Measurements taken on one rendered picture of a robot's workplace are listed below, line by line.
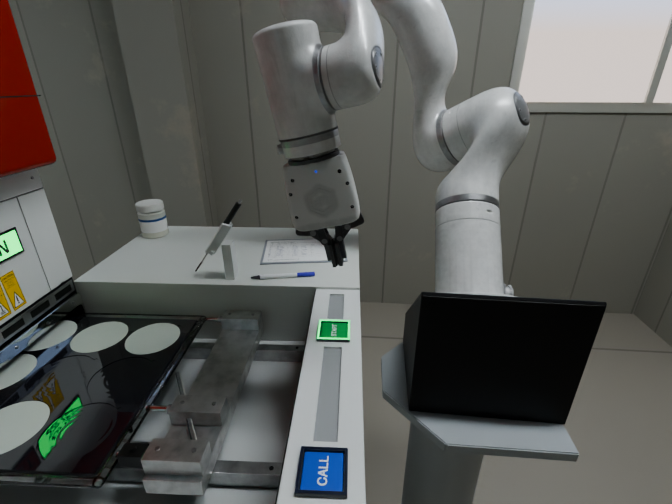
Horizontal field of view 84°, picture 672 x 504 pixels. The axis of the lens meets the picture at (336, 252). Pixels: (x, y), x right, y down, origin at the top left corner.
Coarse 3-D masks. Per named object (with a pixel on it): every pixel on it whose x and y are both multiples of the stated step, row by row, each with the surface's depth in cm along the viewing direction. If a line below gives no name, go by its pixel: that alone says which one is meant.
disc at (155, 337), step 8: (144, 328) 77; (152, 328) 77; (160, 328) 77; (168, 328) 77; (176, 328) 77; (136, 336) 74; (144, 336) 74; (152, 336) 74; (160, 336) 74; (168, 336) 74; (176, 336) 74; (128, 344) 72; (136, 344) 72; (144, 344) 72; (152, 344) 72; (160, 344) 72; (168, 344) 72; (136, 352) 70; (144, 352) 70; (152, 352) 70
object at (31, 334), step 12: (72, 300) 80; (48, 312) 74; (60, 312) 76; (36, 324) 71; (48, 324) 73; (24, 336) 68; (36, 336) 71; (0, 348) 64; (12, 348) 66; (24, 348) 68; (0, 360) 63
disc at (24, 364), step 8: (16, 360) 68; (24, 360) 68; (32, 360) 68; (0, 368) 66; (8, 368) 66; (16, 368) 66; (24, 368) 66; (32, 368) 66; (0, 376) 64; (8, 376) 64; (16, 376) 64; (24, 376) 64; (0, 384) 62; (8, 384) 62
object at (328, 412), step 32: (352, 320) 69; (320, 352) 61; (352, 352) 61; (320, 384) 55; (352, 384) 54; (320, 416) 49; (352, 416) 49; (288, 448) 45; (352, 448) 45; (288, 480) 41; (352, 480) 41
